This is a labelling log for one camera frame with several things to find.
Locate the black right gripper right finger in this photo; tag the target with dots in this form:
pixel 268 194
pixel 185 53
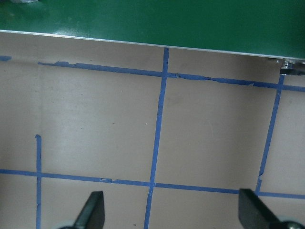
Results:
pixel 254 214

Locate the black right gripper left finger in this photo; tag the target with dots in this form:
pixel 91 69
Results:
pixel 92 215

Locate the green conveyor belt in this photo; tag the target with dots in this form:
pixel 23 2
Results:
pixel 267 28

